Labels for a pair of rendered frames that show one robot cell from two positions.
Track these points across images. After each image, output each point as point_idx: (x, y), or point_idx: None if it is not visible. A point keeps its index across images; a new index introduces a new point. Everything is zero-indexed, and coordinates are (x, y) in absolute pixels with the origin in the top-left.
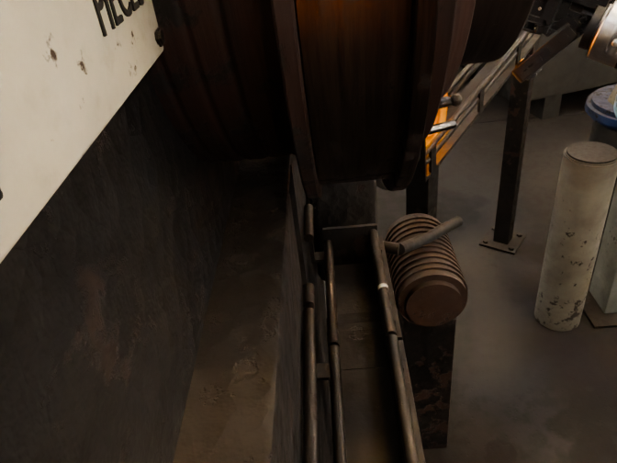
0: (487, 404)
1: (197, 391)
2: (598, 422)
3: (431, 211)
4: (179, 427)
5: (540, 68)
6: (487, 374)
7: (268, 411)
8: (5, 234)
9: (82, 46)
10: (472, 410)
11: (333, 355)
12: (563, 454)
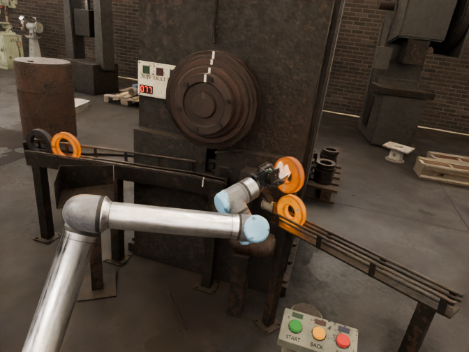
0: (239, 337)
1: (170, 133)
2: None
3: (278, 246)
4: (167, 131)
5: (264, 198)
6: (255, 346)
7: (164, 134)
8: (152, 96)
9: (165, 93)
10: (239, 330)
11: (192, 171)
12: (204, 348)
